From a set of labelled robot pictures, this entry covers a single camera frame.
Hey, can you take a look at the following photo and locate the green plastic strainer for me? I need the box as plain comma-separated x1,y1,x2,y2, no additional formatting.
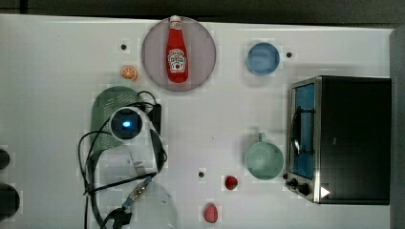
90,86,139,152

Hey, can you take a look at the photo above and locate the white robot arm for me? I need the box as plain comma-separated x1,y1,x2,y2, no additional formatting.
89,106,178,229

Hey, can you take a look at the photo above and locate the red ketchup bottle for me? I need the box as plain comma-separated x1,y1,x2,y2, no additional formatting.
166,15,188,83

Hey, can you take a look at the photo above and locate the grey round plate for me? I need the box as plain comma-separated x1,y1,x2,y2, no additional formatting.
141,15,217,92

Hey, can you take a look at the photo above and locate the red strawberry toy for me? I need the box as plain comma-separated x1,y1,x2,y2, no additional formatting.
224,176,238,190

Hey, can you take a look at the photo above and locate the green plastic mug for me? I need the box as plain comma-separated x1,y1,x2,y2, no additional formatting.
245,133,284,180

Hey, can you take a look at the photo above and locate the blue plastic bowl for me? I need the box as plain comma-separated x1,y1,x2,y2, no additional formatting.
246,42,280,75

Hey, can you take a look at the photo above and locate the orange slice toy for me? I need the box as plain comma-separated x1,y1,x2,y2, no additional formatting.
120,66,138,80

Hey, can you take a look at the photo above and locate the pink strawberry toy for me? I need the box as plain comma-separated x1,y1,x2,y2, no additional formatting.
203,203,218,223

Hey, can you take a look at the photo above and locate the black toaster oven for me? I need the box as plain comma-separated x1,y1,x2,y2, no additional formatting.
284,75,392,205

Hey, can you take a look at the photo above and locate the black cup upper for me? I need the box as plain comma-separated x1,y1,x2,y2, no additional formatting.
0,149,11,169

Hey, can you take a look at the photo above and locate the black cup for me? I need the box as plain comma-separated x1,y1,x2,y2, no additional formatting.
0,149,11,169
0,183,20,221

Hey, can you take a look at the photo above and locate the black cup lower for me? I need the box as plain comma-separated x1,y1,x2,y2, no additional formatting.
0,183,20,221

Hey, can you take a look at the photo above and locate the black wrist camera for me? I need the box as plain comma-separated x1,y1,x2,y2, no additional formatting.
147,104,161,134

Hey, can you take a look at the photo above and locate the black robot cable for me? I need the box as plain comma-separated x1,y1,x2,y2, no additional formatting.
77,90,168,229

